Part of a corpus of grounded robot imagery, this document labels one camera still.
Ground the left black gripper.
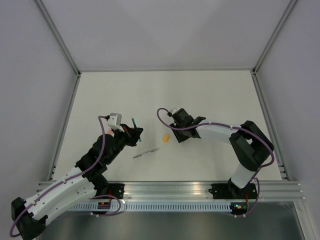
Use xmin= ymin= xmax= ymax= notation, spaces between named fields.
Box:
xmin=106 ymin=124 xmax=143 ymax=164

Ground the green pen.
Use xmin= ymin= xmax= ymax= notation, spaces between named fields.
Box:
xmin=131 ymin=117 xmax=142 ymax=142

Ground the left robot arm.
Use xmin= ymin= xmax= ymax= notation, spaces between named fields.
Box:
xmin=11 ymin=124 xmax=143 ymax=240

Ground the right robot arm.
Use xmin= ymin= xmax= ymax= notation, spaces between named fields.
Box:
xmin=167 ymin=108 xmax=275 ymax=199

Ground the grey purple pen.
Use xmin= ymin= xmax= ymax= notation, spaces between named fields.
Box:
xmin=132 ymin=147 xmax=160 ymax=159

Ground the orange pen cap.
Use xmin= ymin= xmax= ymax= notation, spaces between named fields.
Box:
xmin=162 ymin=134 xmax=170 ymax=143

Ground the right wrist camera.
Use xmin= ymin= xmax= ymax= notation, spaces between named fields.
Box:
xmin=168 ymin=107 xmax=181 ymax=117

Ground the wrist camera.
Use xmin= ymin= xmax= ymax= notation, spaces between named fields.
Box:
xmin=168 ymin=107 xmax=181 ymax=117
xmin=106 ymin=112 xmax=124 ymax=132

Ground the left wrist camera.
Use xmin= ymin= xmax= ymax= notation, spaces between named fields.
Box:
xmin=106 ymin=112 xmax=124 ymax=132

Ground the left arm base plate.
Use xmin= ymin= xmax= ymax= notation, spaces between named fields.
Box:
xmin=106 ymin=183 xmax=125 ymax=200

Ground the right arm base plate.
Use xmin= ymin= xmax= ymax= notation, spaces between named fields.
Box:
xmin=208 ymin=183 xmax=258 ymax=200

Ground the left aluminium frame post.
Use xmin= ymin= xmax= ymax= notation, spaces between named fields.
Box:
xmin=33 ymin=0 xmax=81 ymax=181

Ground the aluminium frame post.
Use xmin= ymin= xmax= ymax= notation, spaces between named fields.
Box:
xmin=250 ymin=0 xmax=299 ymax=181
xmin=33 ymin=0 xmax=81 ymax=181

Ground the white slotted cable duct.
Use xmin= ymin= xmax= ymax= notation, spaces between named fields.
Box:
xmin=69 ymin=200 xmax=232 ymax=212

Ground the aluminium mounting rail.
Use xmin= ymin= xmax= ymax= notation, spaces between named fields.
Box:
xmin=37 ymin=181 xmax=307 ymax=202

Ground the right aluminium frame post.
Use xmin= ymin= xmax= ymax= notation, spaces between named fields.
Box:
xmin=250 ymin=0 xmax=299 ymax=181

